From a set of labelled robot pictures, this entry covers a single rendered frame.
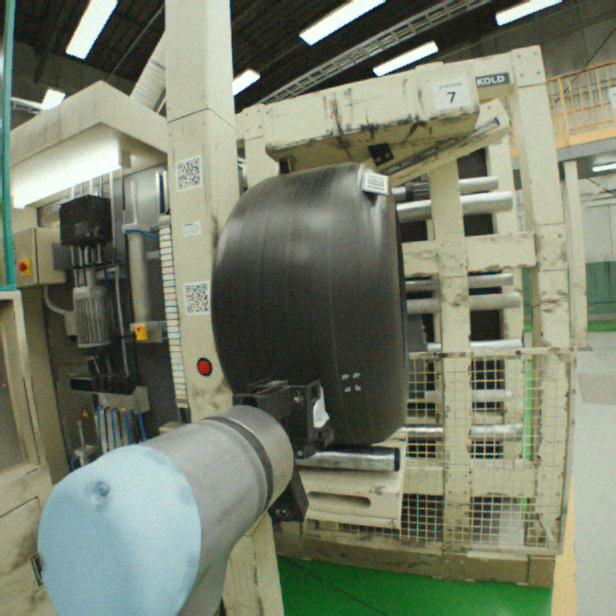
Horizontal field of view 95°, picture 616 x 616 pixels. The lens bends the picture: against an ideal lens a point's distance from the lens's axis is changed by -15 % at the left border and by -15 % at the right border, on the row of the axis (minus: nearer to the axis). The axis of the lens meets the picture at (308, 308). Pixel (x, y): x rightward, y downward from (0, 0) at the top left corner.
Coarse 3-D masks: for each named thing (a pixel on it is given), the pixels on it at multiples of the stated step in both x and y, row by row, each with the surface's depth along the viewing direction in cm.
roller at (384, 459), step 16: (336, 448) 59; (352, 448) 58; (368, 448) 58; (384, 448) 57; (304, 464) 60; (320, 464) 59; (336, 464) 58; (352, 464) 57; (368, 464) 56; (384, 464) 55; (400, 464) 57
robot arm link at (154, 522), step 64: (128, 448) 17; (192, 448) 19; (256, 448) 23; (64, 512) 14; (128, 512) 13; (192, 512) 15; (256, 512) 21; (64, 576) 13; (128, 576) 12; (192, 576) 14
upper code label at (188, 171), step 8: (184, 160) 72; (192, 160) 72; (200, 160) 71; (176, 168) 73; (184, 168) 72; (192, 168) 72; (200, 168) 71; (176, 176) 73; (184, 176) 73; (192, 176) 72; (200, 176) 71; (176, 184) 73; (184, 184) 73; (192, 184) 72; (200, 184) 71
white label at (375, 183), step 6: (366, 174) 51; (372, 174) 51; (378, 174) 51; (366, 180) 50; (372, 180) 50; (378, 180) 50; (384, 180) 50; (366, 186) 48; (372, 186) 49; (378, 186) 49; (384, 186) 49; (378, 192) 48; (384, 192) 48
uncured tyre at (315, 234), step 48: (288, 192) 52; (336, 192) 48; (240, 240) 49; (288, 240) 46; (336, 240) 44; (384, 240) 46; (240, 288) 47; (288, 288) 45; (336, 288) 43; (384, 288) 44; (240, 336) 48; (288, 336) 45; (336, 336) 43; (384, 336) 44; (240, 384) 51; (288, 384) 48; (336, 384) 45; (384, 384) 46; (336, 432) 52; (384, 432) 53
